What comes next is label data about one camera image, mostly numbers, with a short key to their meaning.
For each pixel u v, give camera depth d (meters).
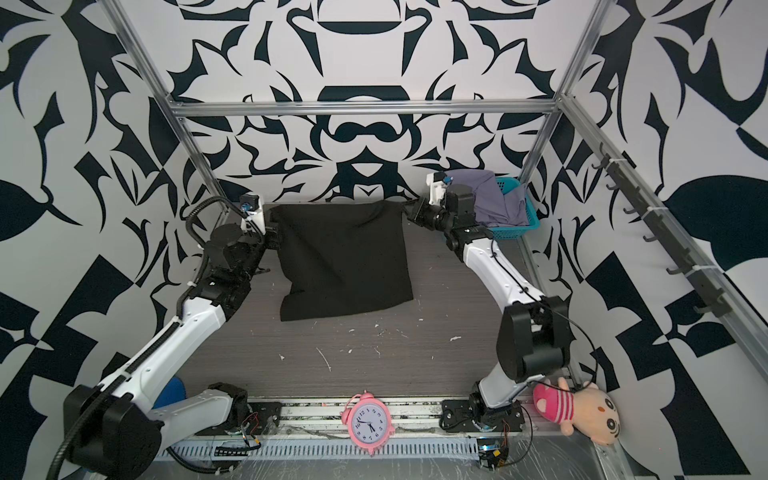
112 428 0.38
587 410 0.70
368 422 0.72
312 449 0.65
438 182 0.75
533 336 0.45
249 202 0.62
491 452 0.71
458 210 0.64
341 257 0.85
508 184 1.15
